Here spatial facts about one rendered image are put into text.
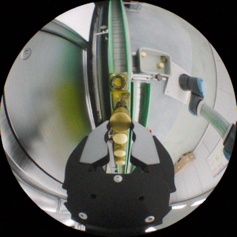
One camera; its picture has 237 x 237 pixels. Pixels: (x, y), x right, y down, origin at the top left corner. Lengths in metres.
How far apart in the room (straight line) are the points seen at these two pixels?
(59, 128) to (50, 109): 0.05
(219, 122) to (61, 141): 0.58
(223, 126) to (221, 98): 3.30
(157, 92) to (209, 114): 0.41
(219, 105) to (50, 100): 3.84
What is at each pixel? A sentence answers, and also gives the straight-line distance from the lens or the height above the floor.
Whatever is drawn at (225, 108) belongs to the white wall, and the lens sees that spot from 3.66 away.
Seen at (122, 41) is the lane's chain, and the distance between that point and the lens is 0.47.
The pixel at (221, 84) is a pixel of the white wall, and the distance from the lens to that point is 3.82.
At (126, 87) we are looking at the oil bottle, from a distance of 0.20.
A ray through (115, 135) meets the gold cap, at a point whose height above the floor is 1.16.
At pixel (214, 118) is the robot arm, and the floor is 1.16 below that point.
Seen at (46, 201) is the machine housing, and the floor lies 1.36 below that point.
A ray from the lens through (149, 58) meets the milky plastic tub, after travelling 0.58.
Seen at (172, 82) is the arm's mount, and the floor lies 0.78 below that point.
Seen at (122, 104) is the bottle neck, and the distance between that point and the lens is 0.16.
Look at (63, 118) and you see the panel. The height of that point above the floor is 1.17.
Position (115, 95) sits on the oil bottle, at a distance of 0.21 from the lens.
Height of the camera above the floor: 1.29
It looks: 61 degrees down
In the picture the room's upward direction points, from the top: 175 degrees counter-clockwise
